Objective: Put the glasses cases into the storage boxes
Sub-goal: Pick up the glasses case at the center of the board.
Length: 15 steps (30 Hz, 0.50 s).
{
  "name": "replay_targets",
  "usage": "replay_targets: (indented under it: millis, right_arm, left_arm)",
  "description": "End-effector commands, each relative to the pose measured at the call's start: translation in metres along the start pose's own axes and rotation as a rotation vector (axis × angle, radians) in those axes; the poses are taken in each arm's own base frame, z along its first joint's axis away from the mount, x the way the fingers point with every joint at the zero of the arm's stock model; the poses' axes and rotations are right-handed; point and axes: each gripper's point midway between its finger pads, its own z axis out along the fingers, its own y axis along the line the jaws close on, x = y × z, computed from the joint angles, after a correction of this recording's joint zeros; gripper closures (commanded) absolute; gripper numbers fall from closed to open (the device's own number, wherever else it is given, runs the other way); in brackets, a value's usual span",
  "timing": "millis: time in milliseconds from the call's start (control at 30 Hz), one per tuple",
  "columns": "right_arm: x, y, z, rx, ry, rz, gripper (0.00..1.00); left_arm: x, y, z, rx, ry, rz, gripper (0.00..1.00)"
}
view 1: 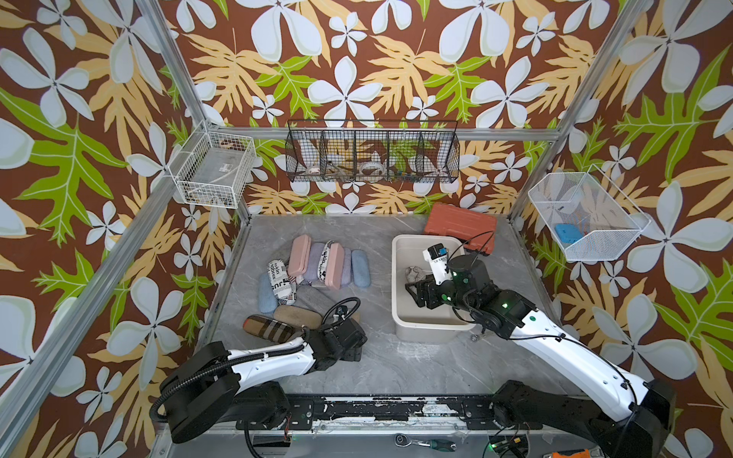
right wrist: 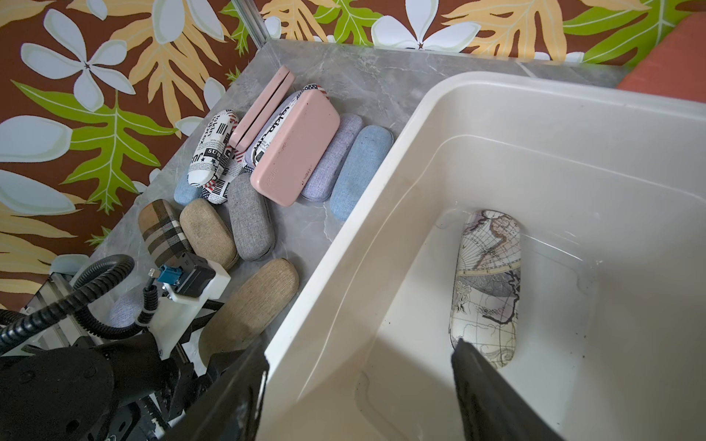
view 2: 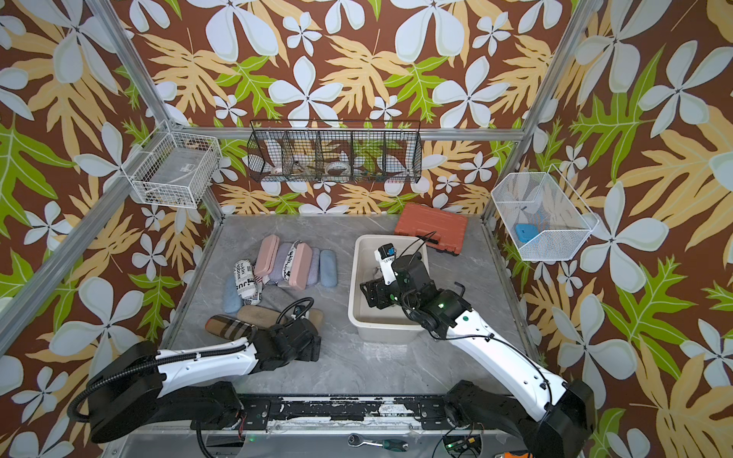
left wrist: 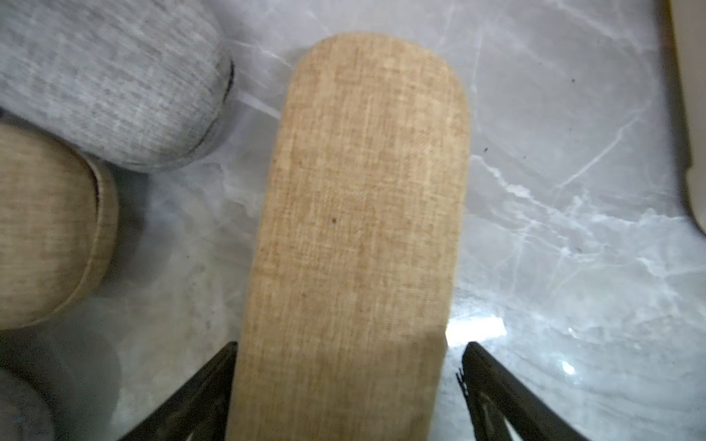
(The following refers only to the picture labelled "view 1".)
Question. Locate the world map print glasses case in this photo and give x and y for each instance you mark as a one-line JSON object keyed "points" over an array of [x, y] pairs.
{"points": [[415, 274]]}

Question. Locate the black wire basket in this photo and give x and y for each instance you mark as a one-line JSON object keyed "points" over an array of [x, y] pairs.
{"points": [[370, 150]]}

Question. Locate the white wire basket right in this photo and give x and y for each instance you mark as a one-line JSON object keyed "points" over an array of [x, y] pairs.
{"points": [[610, 220]]}

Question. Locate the purple fabric glasses case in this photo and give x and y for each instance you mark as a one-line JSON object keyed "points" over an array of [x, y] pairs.
{"points": [[346, 277]]}

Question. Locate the lilac fabric glasses case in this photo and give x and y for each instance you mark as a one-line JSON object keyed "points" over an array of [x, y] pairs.
{"points": [[316, 250]]}

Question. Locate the cream plastic storage box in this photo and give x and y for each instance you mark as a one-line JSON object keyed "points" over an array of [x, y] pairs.
{"points": [[413, 323]]}

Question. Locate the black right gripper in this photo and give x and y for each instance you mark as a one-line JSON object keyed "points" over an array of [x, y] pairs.
{"points": [[427, 284]]}

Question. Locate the ratchet screwdriver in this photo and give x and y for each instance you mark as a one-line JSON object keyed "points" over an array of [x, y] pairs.
{"points": [[440, 445]]}

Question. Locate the white wire basket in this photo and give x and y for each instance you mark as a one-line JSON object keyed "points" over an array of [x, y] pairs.
{"points": [[212, 166], [610, 220]]}

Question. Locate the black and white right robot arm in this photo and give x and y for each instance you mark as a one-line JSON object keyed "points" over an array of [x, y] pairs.
{"points": [[621, 413]]}

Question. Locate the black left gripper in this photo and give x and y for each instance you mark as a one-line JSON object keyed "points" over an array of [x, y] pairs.
{"points": [[356, 351]]}

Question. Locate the flag newspaper glasses case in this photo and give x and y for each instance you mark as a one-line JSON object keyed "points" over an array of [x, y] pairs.
{"points": [[283, 287]]}

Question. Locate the blue object in basket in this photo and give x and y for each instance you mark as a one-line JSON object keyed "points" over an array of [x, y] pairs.
{"points": [[568, 234]]}

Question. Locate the pink glasses case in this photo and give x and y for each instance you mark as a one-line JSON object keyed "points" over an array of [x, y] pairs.
{"points": [[299, 256], [335, 261]]}

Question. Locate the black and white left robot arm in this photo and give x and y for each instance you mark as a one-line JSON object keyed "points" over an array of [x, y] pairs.
{"points": [[200, 392]]}

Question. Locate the light blue fabric glasses case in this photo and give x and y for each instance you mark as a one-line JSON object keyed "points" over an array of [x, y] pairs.
{"points": [[360, 268]]}

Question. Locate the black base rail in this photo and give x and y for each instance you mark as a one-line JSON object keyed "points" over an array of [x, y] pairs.
{"points": [[307, 412]]}

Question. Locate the beige fabric glasses case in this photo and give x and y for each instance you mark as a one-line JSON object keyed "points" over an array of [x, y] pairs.
{"points": [[298, 317]]}

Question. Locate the white wire basket left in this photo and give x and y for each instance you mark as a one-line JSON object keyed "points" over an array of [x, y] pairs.
{"points": [[212, 166]]}

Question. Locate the plaid glasses case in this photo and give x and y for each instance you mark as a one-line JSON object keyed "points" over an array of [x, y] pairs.
{"points": [[270, 329]]}

